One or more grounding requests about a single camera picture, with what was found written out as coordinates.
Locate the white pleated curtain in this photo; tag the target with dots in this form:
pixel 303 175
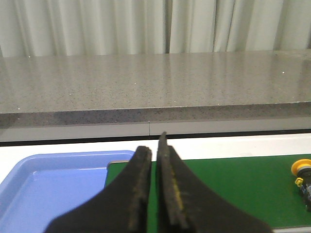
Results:
pixel 99 27

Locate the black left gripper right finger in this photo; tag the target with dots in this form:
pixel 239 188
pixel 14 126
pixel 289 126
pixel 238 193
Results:
pixel 187 205

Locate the blue plastic tray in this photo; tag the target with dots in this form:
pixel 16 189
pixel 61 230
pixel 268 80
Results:
pixel 43 186

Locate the yellow mushroom push button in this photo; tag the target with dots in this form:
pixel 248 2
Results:
pixel 302 170

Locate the grey speckled stone counter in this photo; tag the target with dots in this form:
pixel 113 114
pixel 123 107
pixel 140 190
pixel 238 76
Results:
pixel 71 97

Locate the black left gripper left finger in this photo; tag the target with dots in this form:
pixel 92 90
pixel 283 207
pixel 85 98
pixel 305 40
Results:
pixel 121 207

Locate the aluminium conveyor frame rail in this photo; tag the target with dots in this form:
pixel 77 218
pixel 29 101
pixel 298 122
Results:
pixel 303 229

